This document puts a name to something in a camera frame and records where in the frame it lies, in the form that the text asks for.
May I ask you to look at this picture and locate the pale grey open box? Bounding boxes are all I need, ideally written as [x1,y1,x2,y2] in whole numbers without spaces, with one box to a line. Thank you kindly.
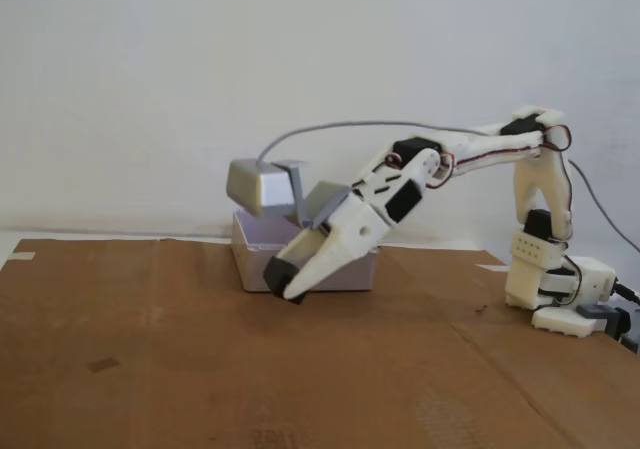
[230,209,377,294]

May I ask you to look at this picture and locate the black power cable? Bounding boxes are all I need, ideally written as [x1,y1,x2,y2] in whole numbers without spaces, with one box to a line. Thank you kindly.
[612,281,640,305]

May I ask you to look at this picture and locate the grey camera cable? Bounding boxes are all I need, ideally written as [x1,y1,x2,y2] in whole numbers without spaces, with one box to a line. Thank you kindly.
[257,118,640,250]

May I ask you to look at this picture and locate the grey table clamp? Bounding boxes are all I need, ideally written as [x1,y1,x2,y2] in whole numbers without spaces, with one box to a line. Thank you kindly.
[576,303,640,355]

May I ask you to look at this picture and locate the silver webcam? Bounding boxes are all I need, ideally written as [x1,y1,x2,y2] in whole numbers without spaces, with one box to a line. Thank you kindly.
[224,158,296,218]

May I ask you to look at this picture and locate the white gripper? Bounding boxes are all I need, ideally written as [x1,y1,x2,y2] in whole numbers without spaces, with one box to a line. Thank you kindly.
[273,197,390,301]

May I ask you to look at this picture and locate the brown cardboard sheet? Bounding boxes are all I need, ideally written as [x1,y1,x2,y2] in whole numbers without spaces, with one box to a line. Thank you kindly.
[0,237,640,449]

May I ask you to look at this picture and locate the black block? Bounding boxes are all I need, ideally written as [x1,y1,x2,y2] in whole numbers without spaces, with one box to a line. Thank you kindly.
[263,257,309,306]

